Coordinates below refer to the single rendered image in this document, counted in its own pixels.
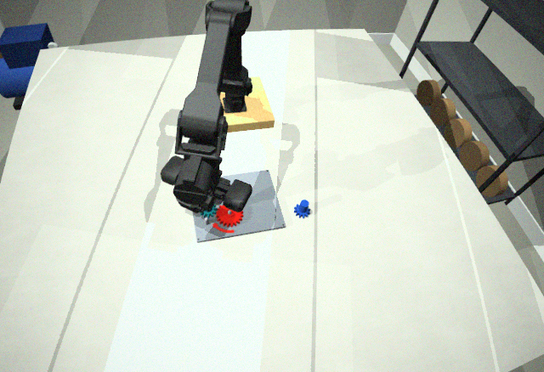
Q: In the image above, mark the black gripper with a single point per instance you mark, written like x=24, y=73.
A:
x=234, y=196

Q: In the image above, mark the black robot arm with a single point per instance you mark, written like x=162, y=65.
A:
x=202, y=118

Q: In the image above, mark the red gear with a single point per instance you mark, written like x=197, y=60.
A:
x=233, y=218

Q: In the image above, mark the blue gear with shaft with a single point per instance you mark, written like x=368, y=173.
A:
x=302, y=209

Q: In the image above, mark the teal gear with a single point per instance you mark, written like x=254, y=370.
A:
x=208, y=214

